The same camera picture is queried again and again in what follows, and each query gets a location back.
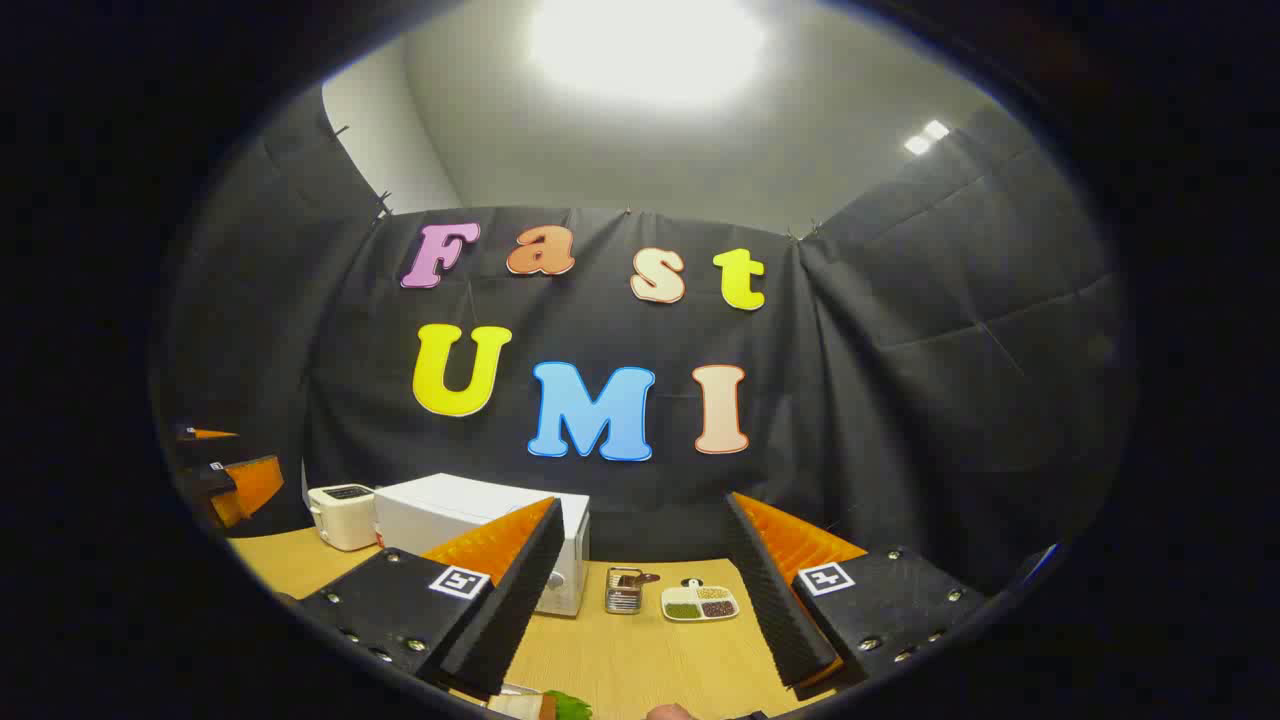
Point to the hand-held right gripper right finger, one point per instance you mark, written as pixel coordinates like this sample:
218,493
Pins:
770,600

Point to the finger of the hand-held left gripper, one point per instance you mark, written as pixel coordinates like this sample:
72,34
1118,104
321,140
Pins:
205,434
250,485

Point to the large ceiling light panel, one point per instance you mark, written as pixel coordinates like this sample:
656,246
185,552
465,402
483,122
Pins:
645,50

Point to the lettuce sandwich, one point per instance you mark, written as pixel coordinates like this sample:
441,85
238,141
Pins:
550,708

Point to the black backdrop cloth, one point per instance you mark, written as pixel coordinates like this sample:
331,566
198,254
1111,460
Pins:
900,400

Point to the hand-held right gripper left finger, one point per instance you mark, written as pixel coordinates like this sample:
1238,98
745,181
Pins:
510,610

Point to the small ceiling light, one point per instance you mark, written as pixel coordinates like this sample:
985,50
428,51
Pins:
927,137

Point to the white toaster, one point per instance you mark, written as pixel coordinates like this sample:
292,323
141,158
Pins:
343,518

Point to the white microwave oven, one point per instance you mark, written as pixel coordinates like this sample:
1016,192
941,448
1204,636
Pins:
440,515

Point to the white divided grain dish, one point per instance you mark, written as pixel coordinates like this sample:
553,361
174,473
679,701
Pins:
700,603

